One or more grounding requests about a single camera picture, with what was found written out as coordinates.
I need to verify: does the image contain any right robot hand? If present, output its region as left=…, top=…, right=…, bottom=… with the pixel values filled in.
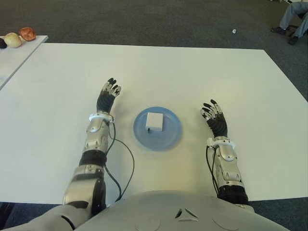
left=200, top=99, right=229, bottom=139

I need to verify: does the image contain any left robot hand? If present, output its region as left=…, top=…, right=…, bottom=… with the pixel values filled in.
left=96, top=77, right=123, bottom=114

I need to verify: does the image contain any white charger cube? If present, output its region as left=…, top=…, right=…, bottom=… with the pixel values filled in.
left=145, top=112, right=165, bottom=133

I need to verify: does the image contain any blue plate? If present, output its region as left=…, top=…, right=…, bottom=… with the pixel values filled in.
left=133, top=105, right=183, bottom=152

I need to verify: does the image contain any white side table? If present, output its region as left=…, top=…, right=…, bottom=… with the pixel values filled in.
left=0, top=35, right=49, bottom=91

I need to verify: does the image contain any reddish brown bread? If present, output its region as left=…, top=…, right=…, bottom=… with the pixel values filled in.
left=19, top=26, right=37, bottom=41

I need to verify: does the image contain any grey robot torso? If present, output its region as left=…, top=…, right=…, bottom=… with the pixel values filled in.
left=0, top=190, right=289, bottom=231

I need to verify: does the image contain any beige round bread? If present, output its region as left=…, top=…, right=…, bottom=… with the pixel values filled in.
left=3, top=32, right=23, bottom=48

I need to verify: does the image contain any seated person in jeans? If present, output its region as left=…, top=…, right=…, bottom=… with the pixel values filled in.
left=271, top=1, right=308, bottom=45

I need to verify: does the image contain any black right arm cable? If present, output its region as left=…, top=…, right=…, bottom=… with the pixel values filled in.
left=205, top=146, right=221, bottom=195

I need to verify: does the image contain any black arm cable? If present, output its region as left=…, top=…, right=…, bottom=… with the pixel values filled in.
left=103, top=121, right=135, bottom=202
left=205, top=146, right=221, bottom=195

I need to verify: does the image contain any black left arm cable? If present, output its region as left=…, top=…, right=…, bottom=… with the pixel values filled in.
left=103, top=121, right=135, bottom=202

